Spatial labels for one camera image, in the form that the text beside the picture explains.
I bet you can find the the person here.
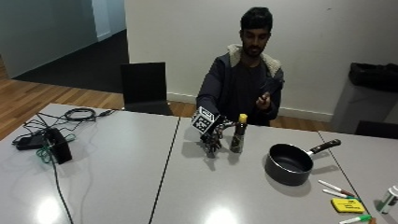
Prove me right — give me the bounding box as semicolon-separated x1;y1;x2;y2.
195;7;286;127

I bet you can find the dark bottle with yellow cap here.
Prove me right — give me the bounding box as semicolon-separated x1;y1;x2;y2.
229;113;249;154

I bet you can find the white cube with black markers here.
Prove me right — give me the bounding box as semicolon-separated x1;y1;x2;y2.
190;106;221;135

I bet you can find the black chair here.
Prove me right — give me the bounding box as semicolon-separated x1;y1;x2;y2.
119;62;174;117

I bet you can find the grey bin with black bag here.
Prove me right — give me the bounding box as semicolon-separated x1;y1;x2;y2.
330;62;398;135

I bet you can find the dark chair back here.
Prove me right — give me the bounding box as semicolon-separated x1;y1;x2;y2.
354;119;398;140

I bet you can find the white marker with red cap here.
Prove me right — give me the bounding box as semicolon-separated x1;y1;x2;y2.
316;179;356;198

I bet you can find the white marker with green cap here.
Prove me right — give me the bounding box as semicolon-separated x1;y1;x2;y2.
338;214;372;224
320;189;360;201

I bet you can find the black box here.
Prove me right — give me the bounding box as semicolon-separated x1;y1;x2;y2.
42;127;73;165

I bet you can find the flat black device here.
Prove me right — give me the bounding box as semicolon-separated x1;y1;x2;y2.
14;133;48;151

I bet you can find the white bottle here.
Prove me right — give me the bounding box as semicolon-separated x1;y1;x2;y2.
378;185;398;215

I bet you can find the black saucepan with handle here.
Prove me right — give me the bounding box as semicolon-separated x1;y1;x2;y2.
263;138;342;187

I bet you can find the coiled black cable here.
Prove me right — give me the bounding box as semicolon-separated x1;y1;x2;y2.
62;106;118;122

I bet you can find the long black cable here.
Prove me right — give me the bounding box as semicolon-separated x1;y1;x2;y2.
44;139;75;224

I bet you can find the green cable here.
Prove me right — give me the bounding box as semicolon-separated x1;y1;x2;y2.
34;133;77;164

